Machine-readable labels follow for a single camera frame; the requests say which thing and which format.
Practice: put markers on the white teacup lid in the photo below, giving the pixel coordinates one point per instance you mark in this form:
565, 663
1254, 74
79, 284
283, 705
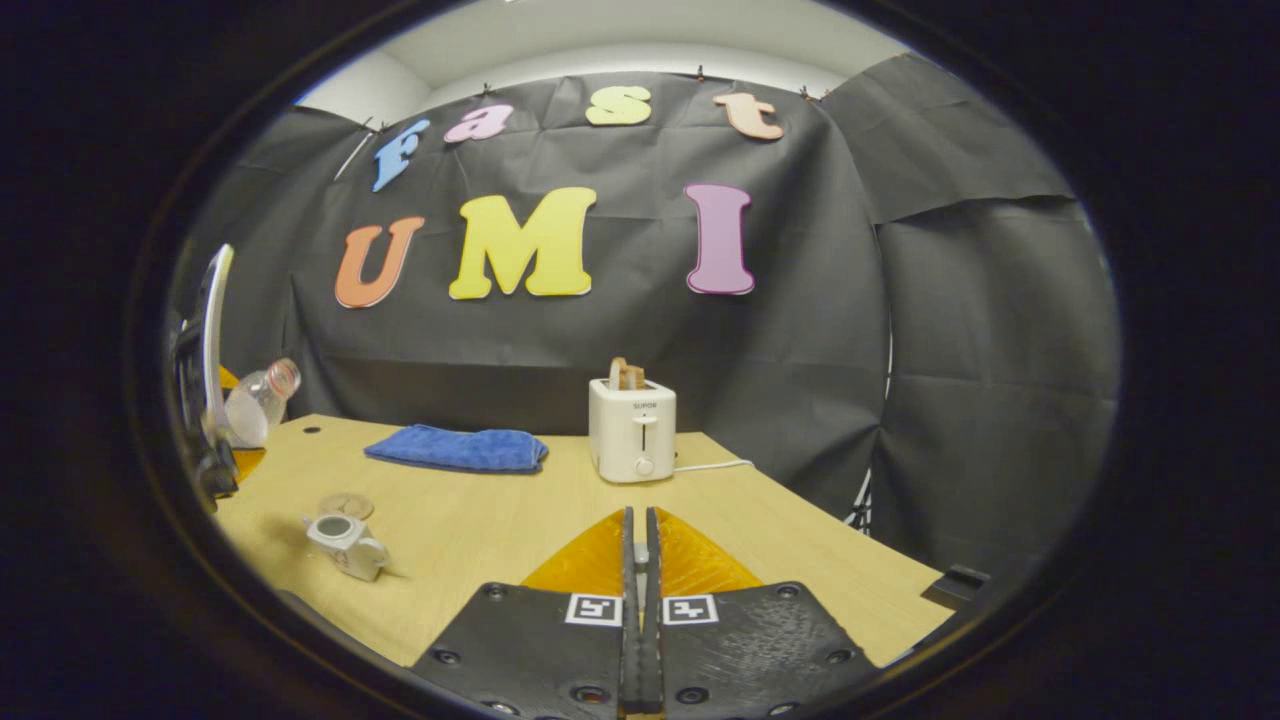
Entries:
641, 554

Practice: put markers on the blue folded towel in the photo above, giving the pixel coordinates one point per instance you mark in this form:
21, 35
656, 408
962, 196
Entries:
460, 450

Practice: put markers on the white toaster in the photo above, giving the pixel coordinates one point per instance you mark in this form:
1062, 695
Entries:
632, 435

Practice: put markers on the small black block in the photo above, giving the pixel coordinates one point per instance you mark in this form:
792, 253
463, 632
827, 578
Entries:
955, 583

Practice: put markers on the round brown coaster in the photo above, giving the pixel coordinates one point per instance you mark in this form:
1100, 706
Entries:
346, 503

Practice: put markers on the white teacup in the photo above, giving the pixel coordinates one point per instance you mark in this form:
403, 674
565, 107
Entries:
345, 548

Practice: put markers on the white bread slice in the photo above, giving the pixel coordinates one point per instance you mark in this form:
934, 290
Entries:
618, 374

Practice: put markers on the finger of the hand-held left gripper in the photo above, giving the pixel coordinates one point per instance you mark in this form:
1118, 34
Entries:
229, 379
248, 463

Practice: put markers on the brown toast slice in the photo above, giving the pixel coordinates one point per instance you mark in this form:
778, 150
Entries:
636, 378

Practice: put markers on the clear plastic water bottle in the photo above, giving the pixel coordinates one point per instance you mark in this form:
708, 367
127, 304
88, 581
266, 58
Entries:
255, 405

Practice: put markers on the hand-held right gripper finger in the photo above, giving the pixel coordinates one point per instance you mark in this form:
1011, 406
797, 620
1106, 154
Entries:
653, 650
630, 650

